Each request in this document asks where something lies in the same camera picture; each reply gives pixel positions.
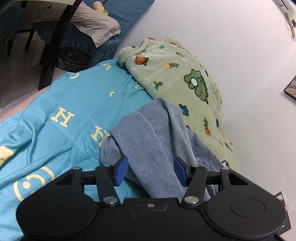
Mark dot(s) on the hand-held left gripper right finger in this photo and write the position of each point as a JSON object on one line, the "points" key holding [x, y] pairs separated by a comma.
{"points": [[180, 172]]}

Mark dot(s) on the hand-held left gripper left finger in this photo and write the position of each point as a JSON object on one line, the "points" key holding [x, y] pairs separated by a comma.
{"points": [[121, 171]]}

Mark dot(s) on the turquoise printed bed sheet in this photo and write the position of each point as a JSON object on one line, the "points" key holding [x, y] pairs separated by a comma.
{"points": [[69, 139]]}

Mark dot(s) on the green printed fleece blanket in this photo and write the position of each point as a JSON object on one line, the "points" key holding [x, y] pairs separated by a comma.
{"points": [[173, 88]]}

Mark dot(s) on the trash bin with black bag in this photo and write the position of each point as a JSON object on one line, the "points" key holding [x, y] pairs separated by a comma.
{"points": [[72, 59]]}

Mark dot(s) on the framed picture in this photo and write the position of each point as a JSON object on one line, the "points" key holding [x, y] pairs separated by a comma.
{"points": [[291, 89]]}

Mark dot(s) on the black table leg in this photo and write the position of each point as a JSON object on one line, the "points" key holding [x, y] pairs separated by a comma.
{"points": [[55, 46]]}

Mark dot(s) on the beige cloth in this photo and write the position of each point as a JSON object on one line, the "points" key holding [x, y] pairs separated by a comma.
{"points": [[92, 25]]}

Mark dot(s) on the yellow plush toy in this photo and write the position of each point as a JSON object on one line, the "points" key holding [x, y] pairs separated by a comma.
{"points": [[100, 7]]}

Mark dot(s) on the dark chair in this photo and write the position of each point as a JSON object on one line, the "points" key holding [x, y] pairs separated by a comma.
{"points": [[11, 20]]}

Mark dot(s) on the white air conditioner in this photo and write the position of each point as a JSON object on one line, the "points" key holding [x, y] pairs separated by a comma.
{"points": [[286, 5]]}

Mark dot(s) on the white wall socket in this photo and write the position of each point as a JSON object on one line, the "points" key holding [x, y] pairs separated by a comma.
{"points": [[293, 27]]}

